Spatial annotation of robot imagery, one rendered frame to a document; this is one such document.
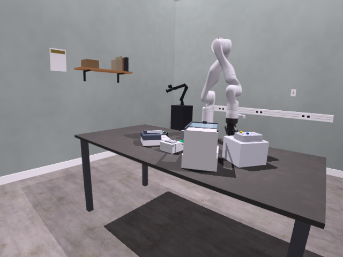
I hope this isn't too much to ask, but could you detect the white balance with glass enclosure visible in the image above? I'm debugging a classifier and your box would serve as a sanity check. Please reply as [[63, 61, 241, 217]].
[[181, 121, 219, 172]]

